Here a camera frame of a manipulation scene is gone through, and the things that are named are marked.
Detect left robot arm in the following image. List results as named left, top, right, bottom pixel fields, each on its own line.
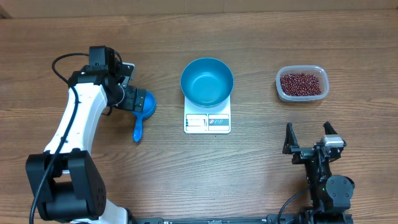
left=25, top=46, right=156, bottom=223

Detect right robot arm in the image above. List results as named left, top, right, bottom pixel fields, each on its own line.
left=277, top=122, right=355, bottom=223

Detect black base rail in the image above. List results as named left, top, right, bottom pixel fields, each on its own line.
left=127, top=214, right=354, bottom=224

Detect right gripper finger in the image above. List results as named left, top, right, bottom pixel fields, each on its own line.
left=282, top=123, right=299, bottom=154
left=323, top=121, right=337, bottom=135

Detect right black cable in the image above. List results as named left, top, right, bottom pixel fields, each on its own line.
left=277, top=185, right=312, bottom=224

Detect left black cable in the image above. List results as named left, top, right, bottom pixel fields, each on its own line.
left=29, top=52, right=91, bottom=224

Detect clear plastic bean container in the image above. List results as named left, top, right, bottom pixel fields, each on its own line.
left=275, top=65, right=330, bottom=103

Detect blue measuring scoop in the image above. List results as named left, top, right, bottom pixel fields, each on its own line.
left=132, top=91, right=156, bottom=142

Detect red beans in container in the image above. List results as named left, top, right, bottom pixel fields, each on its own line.
left=280, top=73, right=322, bottom=96

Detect teal bowl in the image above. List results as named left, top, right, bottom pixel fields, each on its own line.
left=180, top=57, right=234, bottom=108

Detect black cable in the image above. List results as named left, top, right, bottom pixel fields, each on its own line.
left=29, top=52, right=91, bottom=224
left=277, top=185, right=312, bottom=224

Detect white kitchen scale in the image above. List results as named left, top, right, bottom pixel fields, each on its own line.
left=183, top=96, right=231, bottom=134

